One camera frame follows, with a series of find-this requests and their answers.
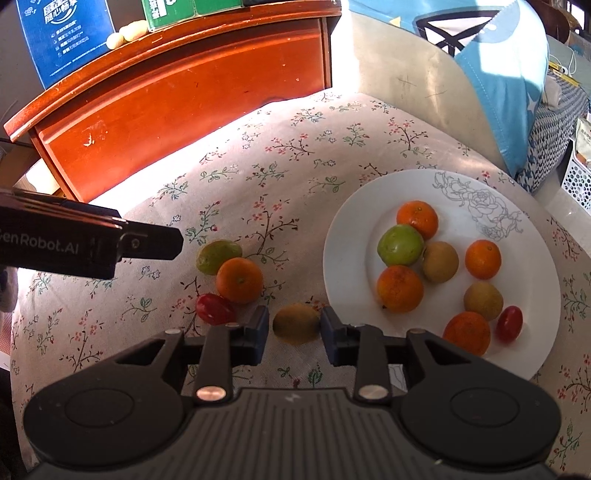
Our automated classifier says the red tomato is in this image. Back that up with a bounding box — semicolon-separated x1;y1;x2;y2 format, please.
496;306;523;344
195;293;238;326

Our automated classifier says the dark orange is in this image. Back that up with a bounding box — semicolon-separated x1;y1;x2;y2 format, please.
443;311;491;357
377;265;425;314

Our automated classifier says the brown kiwi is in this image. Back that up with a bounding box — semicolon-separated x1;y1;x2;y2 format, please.
422;241;459;284
273;303;320;346
464;281;504;321

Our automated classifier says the green fruit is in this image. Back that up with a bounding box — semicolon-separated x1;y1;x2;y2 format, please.
377;224;424;267
197;240;242;275

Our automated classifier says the red wooden cabinet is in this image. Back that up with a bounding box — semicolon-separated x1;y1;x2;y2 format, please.
4;1;341;202

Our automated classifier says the white floral plate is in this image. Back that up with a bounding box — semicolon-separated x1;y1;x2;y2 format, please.
324;170;561;379

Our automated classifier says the blue cardboard box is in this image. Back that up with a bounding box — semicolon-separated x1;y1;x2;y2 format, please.
16;0;114;89

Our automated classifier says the yellow fruit on cabinet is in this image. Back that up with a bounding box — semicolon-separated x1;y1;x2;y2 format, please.
119;20;149;42
105;32;125;50

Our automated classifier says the green cardboard box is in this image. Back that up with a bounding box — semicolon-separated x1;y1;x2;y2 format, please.
141;0;243;31

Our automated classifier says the white perforated basket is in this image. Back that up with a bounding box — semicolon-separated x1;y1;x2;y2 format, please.
561;118;591;213

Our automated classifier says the houndstooth sofa cover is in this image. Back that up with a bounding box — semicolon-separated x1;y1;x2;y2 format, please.
515;72;589;194

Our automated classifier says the blue cushion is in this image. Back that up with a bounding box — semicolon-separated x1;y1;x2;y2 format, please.
349;1;548;175

